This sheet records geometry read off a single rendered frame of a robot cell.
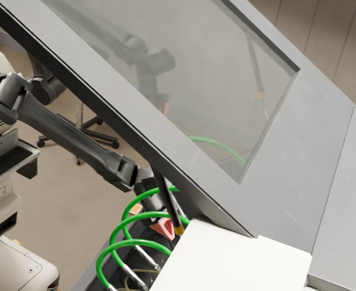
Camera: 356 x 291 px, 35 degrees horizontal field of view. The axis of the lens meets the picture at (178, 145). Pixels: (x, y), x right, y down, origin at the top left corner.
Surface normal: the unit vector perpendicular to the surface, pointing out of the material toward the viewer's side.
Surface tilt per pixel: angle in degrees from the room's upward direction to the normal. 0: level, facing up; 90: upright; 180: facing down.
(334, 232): 0
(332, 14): 90
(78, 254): 0
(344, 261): 0
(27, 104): 49
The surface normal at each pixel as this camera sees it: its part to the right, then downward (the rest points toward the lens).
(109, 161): 0.70, -0.23
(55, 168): 0.13, -0.81
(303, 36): -0.51, 0.44
